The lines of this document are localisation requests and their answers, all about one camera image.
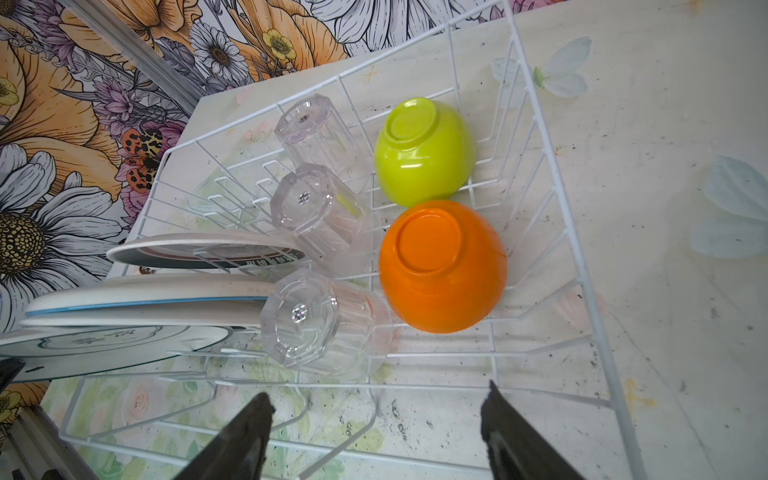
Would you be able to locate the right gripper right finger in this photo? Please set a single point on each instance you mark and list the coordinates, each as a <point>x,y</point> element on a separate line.
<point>515,449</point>

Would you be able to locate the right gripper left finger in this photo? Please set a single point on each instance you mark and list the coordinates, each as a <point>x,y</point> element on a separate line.
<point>239,450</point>

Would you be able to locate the green red rimmed plate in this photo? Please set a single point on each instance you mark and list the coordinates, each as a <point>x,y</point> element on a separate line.
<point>207,250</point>

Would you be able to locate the white plate green clover emblem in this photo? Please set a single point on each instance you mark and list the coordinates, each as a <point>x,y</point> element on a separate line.
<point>55,353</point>

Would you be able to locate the white wire dish rack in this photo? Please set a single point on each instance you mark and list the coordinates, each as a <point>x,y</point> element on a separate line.
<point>418,416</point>

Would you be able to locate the near clear glass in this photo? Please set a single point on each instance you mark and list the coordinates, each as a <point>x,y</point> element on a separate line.
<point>326,327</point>

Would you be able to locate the clear glass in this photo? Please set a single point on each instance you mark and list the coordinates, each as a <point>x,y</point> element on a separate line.
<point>312,132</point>
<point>324,217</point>
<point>326,327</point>

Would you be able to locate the blue rimmed watermelon plate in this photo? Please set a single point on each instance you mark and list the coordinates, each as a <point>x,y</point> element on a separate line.
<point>152,289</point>

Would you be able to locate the orange bowl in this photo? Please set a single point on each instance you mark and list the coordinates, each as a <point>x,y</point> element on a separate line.
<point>442,267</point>

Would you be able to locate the middle clear glass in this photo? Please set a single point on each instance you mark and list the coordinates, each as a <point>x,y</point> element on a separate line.
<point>324,217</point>

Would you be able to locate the lime green bowl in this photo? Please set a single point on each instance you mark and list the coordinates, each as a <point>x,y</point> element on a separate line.
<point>424,152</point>

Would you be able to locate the far clear glass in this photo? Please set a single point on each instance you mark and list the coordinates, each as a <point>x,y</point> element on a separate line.
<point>312,132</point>

